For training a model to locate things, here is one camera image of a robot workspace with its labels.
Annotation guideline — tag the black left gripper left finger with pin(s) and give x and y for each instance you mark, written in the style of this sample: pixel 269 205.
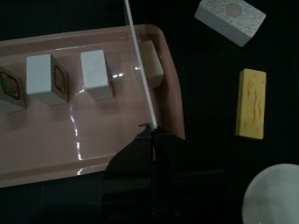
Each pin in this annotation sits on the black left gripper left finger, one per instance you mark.
pixel 128 180

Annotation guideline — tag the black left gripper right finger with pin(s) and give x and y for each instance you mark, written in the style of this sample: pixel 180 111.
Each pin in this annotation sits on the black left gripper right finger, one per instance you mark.
pixel 183 189

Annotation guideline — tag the white plate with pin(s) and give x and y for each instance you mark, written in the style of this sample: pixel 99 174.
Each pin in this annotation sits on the white plate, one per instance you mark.
pixel 276 198

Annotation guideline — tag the pink plastic tray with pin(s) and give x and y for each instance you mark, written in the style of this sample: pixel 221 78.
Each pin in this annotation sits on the pink plastic tray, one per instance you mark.
pixel 47 131

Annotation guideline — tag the yellow wooden block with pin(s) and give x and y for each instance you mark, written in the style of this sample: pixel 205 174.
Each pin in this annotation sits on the yellow wooden block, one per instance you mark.
pixel 251 102

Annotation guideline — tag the white toy sushi block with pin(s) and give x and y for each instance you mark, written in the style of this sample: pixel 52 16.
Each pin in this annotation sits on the white toy sushi block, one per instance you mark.
pixel 39 75
pixel 153 64
pixel 9 97
pixel 93 70

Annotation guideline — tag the white speckled wooden block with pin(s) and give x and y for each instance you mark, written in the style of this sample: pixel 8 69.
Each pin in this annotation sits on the white speckled wooden block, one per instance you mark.
pixel 229 24

